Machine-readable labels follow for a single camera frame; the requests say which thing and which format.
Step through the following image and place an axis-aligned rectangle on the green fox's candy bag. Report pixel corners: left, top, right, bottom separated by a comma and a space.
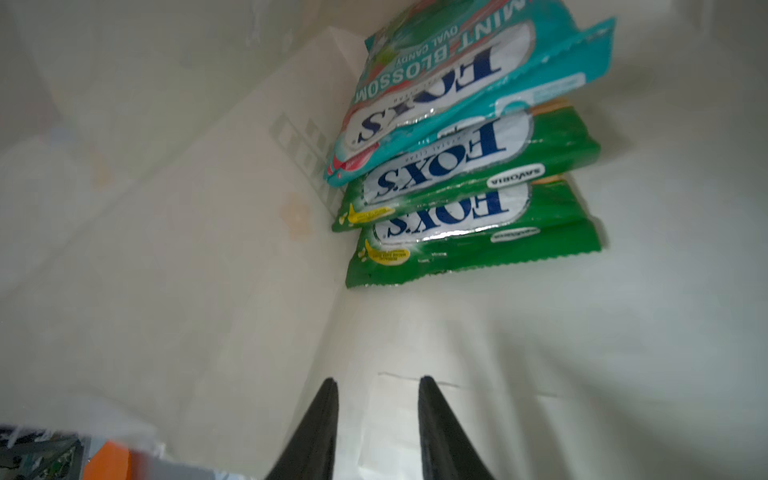
331, 99, 601, 232
345, 180, 602, 289

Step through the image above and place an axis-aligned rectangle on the white paper shopping bag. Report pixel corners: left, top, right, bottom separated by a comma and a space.
1, 1, 767, 479

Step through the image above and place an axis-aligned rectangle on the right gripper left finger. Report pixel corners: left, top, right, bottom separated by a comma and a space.
266, 378, 339, 480

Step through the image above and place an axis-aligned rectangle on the orange Fox's candy bag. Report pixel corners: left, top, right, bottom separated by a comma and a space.
82, 441, 132, 480

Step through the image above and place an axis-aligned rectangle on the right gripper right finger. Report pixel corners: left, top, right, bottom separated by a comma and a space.
418, 376, 493, 480

